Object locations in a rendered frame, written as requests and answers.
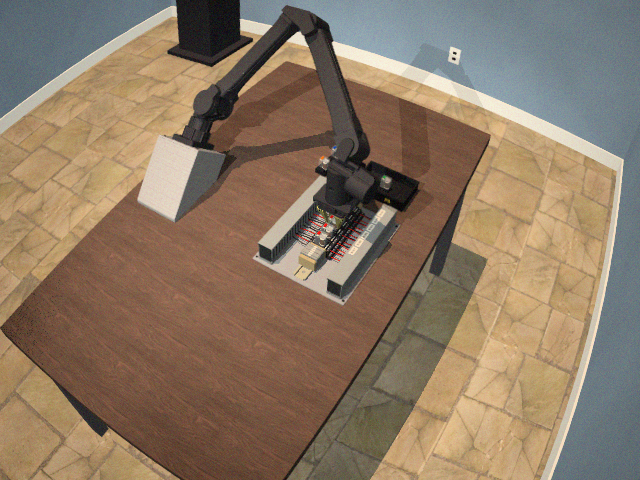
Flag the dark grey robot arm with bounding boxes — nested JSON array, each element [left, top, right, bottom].
[[172, 5, 380, 205]]

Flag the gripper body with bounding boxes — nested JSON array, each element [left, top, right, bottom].
[[313, 182, 360, 219]]

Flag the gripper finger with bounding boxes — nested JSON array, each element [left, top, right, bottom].
[[317, 206, 331, 223], [335, 215, 346, 229]]

